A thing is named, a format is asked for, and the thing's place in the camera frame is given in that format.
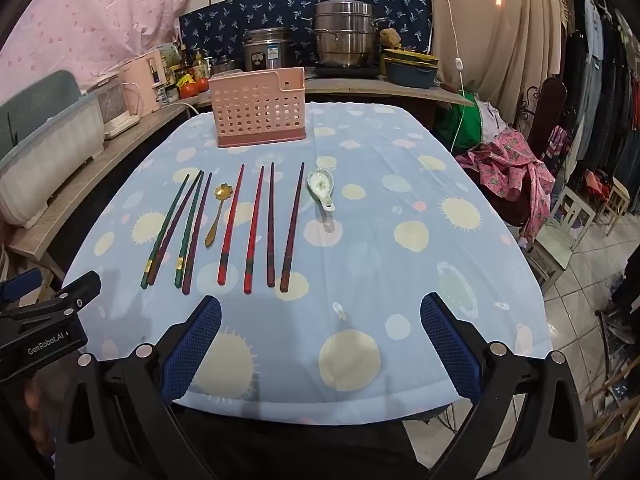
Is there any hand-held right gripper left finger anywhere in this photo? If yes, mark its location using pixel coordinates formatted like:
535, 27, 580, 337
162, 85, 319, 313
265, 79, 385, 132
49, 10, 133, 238
52, 295, 223, 480

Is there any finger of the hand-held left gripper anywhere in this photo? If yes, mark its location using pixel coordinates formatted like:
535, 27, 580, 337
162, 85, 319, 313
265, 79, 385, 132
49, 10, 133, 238
0, 268, 44, 307
51, 270, 103, 314

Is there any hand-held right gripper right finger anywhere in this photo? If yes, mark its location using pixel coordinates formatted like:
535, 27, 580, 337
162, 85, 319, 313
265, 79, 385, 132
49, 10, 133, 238
420, 294, 591, 480

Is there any green chopstick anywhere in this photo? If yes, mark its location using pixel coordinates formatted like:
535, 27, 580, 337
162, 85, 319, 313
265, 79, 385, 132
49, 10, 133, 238
140, 174, 191, 290
174, 172, 206, 290

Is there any gold flower spoon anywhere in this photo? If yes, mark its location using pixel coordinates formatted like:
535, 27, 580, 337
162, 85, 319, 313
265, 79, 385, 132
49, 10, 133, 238
204, 183, 230, 249

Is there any red chopstick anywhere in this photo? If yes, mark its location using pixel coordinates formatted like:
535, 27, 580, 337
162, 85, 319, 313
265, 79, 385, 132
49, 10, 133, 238
217, 163, 246, 285
243, 165, 265, 295

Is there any white ceramic soup spoon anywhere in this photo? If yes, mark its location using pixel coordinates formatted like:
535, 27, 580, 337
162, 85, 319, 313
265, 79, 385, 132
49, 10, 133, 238
306, 169, 337, 211

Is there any pink perforated utensil basket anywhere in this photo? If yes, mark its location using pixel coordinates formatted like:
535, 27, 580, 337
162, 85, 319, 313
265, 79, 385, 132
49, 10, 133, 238
209, 67, 307, 149

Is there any person's left hand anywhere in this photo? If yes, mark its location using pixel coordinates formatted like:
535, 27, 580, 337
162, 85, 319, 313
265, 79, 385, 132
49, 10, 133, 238
20, 377, 58, 431

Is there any wooden side shelf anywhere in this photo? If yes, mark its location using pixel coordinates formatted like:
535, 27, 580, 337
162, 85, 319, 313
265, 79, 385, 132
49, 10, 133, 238
9, 102, 213, 267

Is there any blue spotted tablecloth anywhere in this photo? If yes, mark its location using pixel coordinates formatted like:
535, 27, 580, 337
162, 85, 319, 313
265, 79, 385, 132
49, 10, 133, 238
65, 101, 553, 423

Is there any white stool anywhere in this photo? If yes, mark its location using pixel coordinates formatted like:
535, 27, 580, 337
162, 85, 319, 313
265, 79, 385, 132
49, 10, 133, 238
526, 186, 597, 283

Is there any pile of wooden sticks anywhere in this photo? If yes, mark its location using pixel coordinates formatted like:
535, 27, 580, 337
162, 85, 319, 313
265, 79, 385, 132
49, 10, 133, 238
584, 350, 640, 463

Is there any white kitchen appliance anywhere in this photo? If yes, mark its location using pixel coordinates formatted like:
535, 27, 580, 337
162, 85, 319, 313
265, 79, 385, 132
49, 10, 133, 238
87, 80, 141, 140

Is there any pink floral garment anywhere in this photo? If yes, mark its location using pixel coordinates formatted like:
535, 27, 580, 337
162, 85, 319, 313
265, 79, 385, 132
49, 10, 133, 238
456, 127, 557, 242

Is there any pink kitchen appliance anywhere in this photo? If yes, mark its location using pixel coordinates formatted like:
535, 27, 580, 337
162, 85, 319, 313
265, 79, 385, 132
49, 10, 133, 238
118, 50, 169, 115

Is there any green bag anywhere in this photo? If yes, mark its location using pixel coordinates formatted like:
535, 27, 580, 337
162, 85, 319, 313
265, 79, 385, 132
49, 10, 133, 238
434, 91, 482, 155

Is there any small wooden stool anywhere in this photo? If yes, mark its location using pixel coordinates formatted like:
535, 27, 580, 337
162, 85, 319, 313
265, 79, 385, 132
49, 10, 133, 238
596, 176, 632, 237

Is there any dark wooden chair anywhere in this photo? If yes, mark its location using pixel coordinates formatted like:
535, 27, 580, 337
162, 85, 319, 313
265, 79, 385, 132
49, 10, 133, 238
520, 77, 577, 161

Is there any wooden counter board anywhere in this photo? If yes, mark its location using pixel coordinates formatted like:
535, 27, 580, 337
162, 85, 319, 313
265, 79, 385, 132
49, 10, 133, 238
300, 76, 475, 108

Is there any pink patterned sheet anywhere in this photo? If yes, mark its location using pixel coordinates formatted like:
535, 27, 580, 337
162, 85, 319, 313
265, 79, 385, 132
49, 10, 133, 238
0, 0, 207, 107

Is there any blue bowl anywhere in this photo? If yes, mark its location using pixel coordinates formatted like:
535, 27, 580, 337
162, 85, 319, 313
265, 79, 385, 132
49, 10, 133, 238
385, 62, 439, 89

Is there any black induction cooker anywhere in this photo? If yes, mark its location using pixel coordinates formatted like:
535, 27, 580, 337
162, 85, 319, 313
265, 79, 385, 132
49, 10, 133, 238
304, 65, 387, 81

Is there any yellow-green bowl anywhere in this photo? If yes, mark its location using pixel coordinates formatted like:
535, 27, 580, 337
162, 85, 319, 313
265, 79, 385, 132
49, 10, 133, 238
381, 47, 440, 68

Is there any steel rice cooker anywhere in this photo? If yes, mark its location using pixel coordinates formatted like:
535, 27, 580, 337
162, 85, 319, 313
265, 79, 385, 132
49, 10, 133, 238
242, 27, 297, 72

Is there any row of hanging clothes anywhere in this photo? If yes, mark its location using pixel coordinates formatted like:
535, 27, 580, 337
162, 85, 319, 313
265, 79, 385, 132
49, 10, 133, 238
550, 0, 640, 198

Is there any blue floral cloth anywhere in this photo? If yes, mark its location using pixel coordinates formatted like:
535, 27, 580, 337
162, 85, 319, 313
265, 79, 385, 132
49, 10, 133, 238
179, 0, 433, 70

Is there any beige curtain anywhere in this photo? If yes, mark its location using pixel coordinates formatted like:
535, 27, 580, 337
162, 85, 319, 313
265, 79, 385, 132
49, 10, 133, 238
427, 0, 571, 126

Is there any stainless steel steamer pot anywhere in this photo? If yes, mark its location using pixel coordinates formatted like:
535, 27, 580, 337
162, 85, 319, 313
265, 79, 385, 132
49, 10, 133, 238
313, 0, 392, 69

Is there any white power cord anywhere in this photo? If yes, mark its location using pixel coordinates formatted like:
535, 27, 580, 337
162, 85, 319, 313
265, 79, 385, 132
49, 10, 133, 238
160, 102, 202, 117

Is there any white cable with switch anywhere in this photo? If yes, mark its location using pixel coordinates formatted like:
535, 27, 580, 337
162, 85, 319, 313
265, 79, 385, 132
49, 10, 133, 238
434, 0, 474, 154

